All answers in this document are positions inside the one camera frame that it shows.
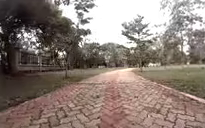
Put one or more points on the pale kerb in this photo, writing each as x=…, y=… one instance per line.
x=186, y=94

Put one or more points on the tree with sparse crown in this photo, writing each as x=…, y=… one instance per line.
x=139, y=36

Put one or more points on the slender tree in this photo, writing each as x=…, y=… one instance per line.
x=67, y=50

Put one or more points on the row of trees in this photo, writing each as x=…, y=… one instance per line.
x=186, y=43
x=103, y=55

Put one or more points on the red brick path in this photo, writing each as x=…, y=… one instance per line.
x=116, y=100

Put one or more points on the building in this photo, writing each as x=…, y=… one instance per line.
x=31, y=59

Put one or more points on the large dark tree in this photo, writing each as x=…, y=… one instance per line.
x=13, y=40

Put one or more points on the grass lawn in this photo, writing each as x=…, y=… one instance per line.
x=186, y=78
x=26, y=85

